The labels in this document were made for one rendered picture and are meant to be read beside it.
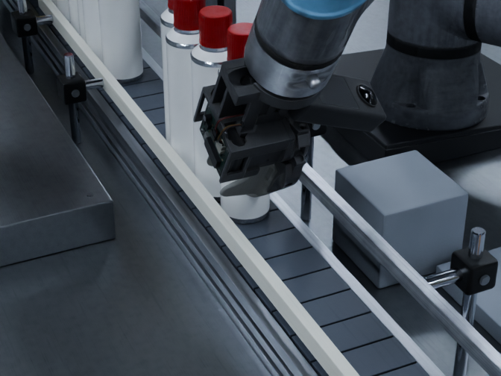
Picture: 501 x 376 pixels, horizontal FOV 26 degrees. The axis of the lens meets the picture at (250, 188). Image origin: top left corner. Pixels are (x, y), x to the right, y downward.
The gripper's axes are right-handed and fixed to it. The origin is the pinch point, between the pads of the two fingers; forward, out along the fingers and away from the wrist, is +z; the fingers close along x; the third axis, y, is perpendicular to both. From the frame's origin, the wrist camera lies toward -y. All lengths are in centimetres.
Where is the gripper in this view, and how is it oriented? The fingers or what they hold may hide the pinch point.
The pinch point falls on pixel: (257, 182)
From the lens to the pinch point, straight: 107.6
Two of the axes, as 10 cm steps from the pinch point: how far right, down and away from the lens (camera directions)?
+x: 3.6, 8.4, -4.1
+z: -2.1, 5.0, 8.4
